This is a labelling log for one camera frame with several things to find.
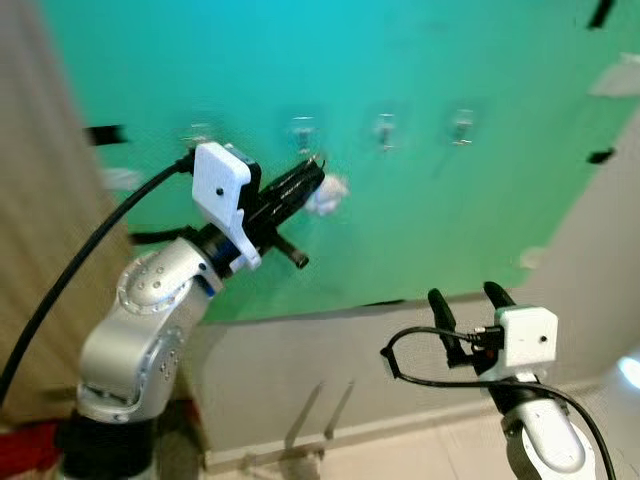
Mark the red object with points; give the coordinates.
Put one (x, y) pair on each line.
(25, 450)

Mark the white tape piece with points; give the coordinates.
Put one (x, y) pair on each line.
(120, 179)
(533, 257)

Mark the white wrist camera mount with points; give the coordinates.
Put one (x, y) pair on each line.
(220, 185)
(528, 340)

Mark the green hook board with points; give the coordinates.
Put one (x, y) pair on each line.
(450, 220)

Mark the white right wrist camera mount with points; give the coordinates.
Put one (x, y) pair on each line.
(528, 340)

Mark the clear wall hook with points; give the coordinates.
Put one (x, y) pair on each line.
(462, 127)
(200, 134)
(303, 130)
(385, 130)

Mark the beige wooden panel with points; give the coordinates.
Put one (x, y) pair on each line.
(40, 200)

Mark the black tape piece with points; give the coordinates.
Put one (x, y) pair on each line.
(105, 134)
(602, 12)
(385, 301)
(600, 156)

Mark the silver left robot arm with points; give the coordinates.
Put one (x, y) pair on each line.
(140, 320)

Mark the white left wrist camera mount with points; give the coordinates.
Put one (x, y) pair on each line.
(220, 185)

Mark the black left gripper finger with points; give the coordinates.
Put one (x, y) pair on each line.
(298, 195)
(292, 178)

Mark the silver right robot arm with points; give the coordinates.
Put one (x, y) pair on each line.
(548, 440)

